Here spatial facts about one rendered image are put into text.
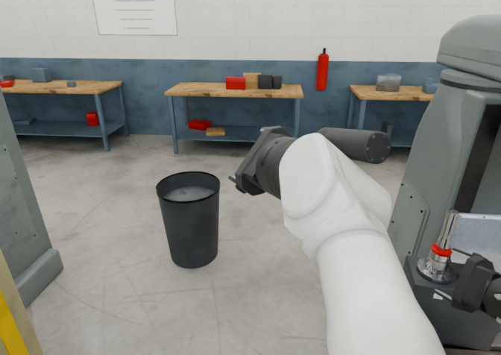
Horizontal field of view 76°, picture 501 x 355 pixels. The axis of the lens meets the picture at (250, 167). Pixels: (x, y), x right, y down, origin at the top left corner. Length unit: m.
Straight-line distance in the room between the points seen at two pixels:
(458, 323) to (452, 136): 0.63
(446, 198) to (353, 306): 1.18
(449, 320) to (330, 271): 0.82
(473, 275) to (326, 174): 0.61
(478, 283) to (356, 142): 0.55
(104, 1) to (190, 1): 1.24
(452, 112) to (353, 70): 3.74
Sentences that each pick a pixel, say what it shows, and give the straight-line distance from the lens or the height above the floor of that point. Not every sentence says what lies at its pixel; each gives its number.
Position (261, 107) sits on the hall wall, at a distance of 5.05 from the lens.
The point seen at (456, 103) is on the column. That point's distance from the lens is 1.38.
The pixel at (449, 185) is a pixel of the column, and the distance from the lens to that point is 1.37.
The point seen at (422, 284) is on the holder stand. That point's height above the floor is 1.13.
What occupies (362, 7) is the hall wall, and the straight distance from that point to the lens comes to 5.01.
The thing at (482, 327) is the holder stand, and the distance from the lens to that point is 1.10.
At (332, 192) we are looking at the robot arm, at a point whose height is 1.61.
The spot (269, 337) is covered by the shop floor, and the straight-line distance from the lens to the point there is 2.19.
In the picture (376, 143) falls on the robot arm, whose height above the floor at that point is 1.63.
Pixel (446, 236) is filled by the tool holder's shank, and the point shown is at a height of 1.25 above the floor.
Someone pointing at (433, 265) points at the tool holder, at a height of 1.16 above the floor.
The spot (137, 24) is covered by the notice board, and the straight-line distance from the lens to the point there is 5.32.
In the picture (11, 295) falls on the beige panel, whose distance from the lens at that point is 1.48.
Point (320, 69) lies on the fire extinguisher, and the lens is 4.83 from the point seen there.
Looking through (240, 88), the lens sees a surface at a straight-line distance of 4.42.
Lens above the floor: 1.75
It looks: 25 degrees down
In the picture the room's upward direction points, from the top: straight up
